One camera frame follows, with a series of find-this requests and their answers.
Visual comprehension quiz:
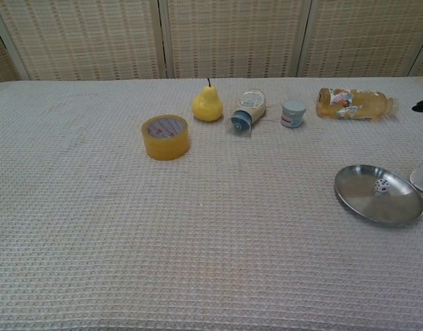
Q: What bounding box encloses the silver metal plate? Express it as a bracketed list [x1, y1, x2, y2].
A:
[333, 164, 423, 227]

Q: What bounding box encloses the amber juice bottle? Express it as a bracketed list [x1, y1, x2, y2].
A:
[315, 87, 400, 121]

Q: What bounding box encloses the small jar grey lid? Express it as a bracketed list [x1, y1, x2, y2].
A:
[280, 99, 307, 129]

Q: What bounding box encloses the beige squeeze sauce bottle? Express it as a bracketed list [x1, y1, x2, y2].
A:
[230, 88, 268, 136]

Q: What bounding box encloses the yellow pear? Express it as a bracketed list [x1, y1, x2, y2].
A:
[191, 77, 224, 123]

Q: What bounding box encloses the woven bamboo folding screen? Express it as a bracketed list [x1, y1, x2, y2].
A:
[0, 0, 423, 87]

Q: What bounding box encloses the yellowish packing tape roll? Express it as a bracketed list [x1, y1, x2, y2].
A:
[141, 114, 191, 161]

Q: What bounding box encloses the pale woven fringed tablecloth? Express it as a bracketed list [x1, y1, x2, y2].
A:
[0, 75, 423, 331]

